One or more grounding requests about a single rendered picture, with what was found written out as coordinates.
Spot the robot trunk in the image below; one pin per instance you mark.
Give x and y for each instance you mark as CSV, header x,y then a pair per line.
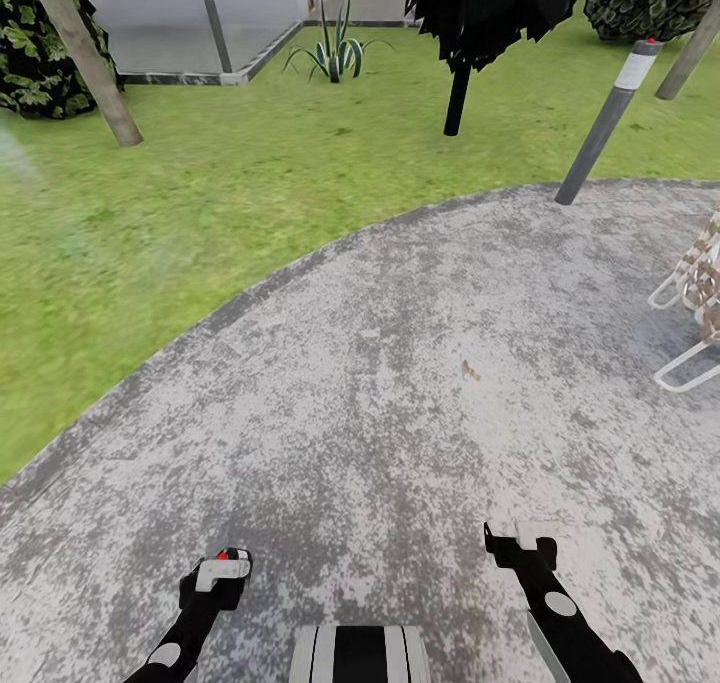
x,y
360,654

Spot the garden chair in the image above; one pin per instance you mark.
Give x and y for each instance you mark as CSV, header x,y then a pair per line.
x,y
698,277

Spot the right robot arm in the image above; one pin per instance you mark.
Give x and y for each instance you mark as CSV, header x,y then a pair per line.
x,y
571,650

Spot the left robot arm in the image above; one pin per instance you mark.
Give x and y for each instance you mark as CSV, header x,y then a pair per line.
x,y
211,586

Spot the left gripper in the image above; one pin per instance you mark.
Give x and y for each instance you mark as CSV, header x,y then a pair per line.
x,y
224,596

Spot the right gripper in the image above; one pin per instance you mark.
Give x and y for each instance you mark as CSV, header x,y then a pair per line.
x,y
508,554

